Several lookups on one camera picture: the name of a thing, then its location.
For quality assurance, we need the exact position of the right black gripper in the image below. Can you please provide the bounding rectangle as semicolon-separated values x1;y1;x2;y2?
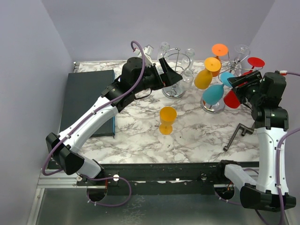
229;70;264;105

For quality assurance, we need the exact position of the dark metal crank key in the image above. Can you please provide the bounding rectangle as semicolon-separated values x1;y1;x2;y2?
222;122;255;152

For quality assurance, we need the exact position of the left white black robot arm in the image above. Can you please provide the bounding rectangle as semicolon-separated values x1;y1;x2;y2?
45;57;182;185

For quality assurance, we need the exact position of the chrome bottle rack centre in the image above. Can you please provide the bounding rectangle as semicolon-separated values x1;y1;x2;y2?
162;47;186;99

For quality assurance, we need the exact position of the clear glass bottle front left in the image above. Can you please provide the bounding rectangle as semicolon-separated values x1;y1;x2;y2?
157;66;164;75

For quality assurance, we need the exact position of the clear hanging wine glass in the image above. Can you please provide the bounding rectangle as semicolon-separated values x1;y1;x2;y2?
233;44;250;64

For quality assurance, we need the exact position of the dark orange hanging wine glass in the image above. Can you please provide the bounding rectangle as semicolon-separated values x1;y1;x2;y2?
211;43;228;77

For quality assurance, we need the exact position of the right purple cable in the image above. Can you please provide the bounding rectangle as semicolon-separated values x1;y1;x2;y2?
219;71;300;225

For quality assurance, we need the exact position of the blue plastic wine glass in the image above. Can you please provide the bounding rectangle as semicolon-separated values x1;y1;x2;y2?
202;84;224;105
219;72;235;88

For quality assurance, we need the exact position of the purple cable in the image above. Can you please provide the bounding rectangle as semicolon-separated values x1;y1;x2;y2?
41;40;146;177
219;71;300;225

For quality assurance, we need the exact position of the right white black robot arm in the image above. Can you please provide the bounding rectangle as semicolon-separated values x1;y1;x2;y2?
215;70;296;212

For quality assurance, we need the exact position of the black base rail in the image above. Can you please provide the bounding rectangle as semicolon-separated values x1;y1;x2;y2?
74;160;259;196

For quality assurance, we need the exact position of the orange standing plastic wine glass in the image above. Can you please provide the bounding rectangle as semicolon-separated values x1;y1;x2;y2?
159;106;177;135

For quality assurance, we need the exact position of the clear glass bottle front right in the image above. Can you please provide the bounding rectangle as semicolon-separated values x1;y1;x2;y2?
179;68;194;91

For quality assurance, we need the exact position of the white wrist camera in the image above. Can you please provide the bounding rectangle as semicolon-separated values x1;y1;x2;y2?
275;70;287;76
133;45;154;67

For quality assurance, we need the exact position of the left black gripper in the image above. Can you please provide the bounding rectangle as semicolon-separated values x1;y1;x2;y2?
133;58;182;94

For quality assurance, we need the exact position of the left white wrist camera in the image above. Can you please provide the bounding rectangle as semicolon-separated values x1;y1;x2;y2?
133;45;154;67

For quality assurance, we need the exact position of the clear glass bottle back right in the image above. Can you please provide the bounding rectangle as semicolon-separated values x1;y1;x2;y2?
181;48;195;69

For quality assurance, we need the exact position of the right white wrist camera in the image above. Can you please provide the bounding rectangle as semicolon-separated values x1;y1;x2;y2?
275;70;287;76

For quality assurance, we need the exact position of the yellow-orange hanging wine glass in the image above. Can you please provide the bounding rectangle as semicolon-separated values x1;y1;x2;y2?
194;57;221;90

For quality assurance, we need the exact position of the red plastic wine glass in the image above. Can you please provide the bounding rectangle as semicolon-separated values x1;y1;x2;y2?
241;57;265;75
224;90;240;109

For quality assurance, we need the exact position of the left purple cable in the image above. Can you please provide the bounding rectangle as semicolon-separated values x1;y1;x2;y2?
41;40;146;177

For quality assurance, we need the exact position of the chrome wine glass rack right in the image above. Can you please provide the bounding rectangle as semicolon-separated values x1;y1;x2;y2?
200;52;263;115

